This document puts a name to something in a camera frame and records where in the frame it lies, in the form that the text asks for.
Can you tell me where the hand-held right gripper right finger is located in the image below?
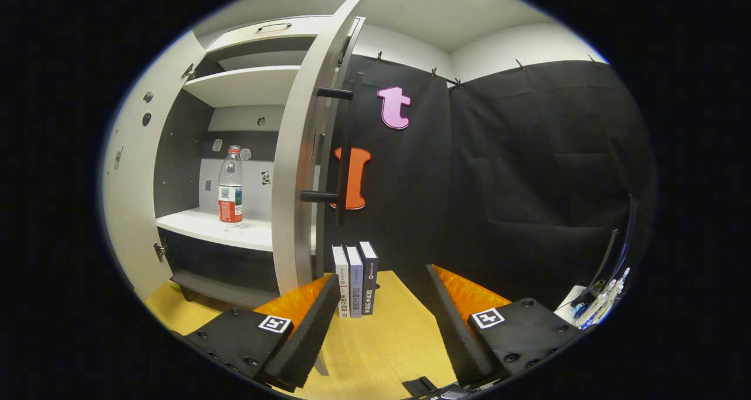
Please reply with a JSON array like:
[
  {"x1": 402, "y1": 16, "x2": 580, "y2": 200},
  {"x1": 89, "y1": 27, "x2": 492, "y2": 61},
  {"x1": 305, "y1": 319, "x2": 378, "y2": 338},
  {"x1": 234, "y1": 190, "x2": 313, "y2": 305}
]
[{"x1": 425, "y1": 264, "x2": 583, "y2": 388}]

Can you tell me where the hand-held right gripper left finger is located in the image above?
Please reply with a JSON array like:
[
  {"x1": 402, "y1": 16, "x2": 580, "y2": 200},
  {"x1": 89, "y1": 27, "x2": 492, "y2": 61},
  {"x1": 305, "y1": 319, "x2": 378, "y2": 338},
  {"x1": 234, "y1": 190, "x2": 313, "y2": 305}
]
[{"x1": 183, "y1": 273, "x2": 342, "y2": 390}]

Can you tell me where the clear plastic bottle red label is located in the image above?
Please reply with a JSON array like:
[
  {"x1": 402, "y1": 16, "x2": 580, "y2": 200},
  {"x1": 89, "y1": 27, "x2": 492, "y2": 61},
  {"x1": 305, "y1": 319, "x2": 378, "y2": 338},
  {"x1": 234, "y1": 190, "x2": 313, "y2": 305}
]
[{"x1": 218, "y1": 145, "x2": 244, "y2": 228}]

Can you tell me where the white cabinet door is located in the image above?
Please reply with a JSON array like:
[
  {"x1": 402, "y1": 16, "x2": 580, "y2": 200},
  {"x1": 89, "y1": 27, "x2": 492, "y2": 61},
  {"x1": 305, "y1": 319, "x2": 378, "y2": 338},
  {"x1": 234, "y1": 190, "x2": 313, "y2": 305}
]
[
  {"x1": 271, "y1": 0, "x2": 375, "y2": 377},
  {"x1": 103, "y1": 30, "x2": 206, "y2": 301}
]

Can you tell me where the white book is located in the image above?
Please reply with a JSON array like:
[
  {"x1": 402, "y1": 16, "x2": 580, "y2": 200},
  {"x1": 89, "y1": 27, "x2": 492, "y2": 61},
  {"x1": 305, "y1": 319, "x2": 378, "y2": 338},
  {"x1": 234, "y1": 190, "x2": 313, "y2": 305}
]
[{"x1": 331, "y1": 245, "x2": 351, "y2": 318}]

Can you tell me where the dark navy book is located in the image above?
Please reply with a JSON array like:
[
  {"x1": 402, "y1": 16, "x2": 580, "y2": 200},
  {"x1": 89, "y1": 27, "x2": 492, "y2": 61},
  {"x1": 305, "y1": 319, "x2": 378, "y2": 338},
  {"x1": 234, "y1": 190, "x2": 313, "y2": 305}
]
[{"x1": 358, "y1": 241, "x2": 379, "y2": 316}]

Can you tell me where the white open cabinet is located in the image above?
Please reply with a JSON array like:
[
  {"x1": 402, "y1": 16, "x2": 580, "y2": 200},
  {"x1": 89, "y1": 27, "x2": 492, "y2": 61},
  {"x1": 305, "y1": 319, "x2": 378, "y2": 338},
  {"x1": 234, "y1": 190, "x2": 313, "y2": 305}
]
[{"x1": 154, "y1": 15, "x2": 366, "y2": 310}]

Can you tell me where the black backdrop cloth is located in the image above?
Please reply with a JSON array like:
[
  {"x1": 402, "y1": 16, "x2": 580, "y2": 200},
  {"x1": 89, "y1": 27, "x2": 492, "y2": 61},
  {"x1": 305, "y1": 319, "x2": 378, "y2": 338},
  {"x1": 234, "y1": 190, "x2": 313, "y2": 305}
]
[{"x1": 317, "y1": 54, "x2": 655, "y2": 313}]

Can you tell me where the white cabinet drawer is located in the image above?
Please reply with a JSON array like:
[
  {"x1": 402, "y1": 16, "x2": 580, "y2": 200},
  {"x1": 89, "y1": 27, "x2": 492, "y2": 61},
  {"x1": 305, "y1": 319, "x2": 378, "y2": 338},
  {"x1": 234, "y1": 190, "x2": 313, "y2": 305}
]
[{"x1": 205, "y1": 15, "x2": 332, "y2": 53}]

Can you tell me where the black door handle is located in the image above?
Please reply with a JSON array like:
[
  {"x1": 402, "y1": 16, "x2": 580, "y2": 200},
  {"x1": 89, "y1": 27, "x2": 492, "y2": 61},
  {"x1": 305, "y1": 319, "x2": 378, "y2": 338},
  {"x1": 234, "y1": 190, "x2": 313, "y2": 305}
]
[{"x1": 300, "y1": 72, "x2": 364, "y2": 225}]

